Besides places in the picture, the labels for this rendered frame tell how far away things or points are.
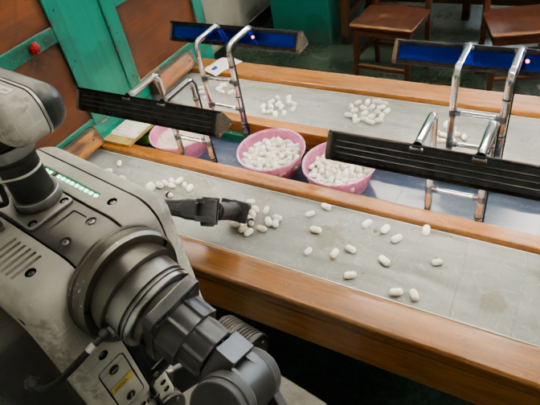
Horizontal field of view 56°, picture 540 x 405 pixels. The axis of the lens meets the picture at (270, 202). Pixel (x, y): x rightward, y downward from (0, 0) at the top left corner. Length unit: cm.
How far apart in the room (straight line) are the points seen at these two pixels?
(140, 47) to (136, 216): 176
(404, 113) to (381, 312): 98
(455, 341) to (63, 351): 93
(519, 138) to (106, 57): 164
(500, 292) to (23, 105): 123
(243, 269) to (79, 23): 119
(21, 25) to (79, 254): 143
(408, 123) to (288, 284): 90
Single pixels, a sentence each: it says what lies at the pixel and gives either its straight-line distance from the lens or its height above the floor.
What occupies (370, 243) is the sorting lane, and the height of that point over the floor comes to 74.
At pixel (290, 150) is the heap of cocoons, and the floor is 74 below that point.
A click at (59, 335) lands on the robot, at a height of 138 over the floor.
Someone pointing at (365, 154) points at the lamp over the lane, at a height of 107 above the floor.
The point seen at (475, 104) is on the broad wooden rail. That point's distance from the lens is 215.
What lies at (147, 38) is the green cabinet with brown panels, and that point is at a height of 101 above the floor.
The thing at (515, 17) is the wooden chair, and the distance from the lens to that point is 365.
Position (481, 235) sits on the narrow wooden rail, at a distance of 160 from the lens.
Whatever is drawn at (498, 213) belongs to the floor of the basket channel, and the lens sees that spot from 181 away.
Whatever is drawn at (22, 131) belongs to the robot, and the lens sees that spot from 67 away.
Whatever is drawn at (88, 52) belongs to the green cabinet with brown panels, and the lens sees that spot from 223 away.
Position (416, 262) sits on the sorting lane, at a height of 74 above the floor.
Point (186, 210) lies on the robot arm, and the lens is 148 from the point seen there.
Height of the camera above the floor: 189
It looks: 41 degrees down
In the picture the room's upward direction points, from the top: 11 degrees counter-clockwise
